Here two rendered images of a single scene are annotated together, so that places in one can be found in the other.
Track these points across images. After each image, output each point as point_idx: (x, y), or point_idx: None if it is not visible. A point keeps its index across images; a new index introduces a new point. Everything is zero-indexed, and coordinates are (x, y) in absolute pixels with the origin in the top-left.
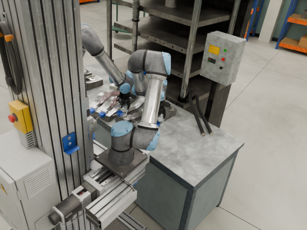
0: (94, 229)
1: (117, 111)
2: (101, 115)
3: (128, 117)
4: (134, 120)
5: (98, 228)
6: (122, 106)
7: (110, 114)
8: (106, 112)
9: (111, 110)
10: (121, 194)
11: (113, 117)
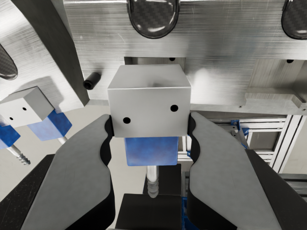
0: (246, 142)
1: (134, 163)
2: (59, 138)
3: (206, 62)
4: (298, 52)
5: (230, 112)
6: (109, 147)
7: (59, 88)
8: (41, 108)
9: (14, 54)
10: None
11: (76, 54)
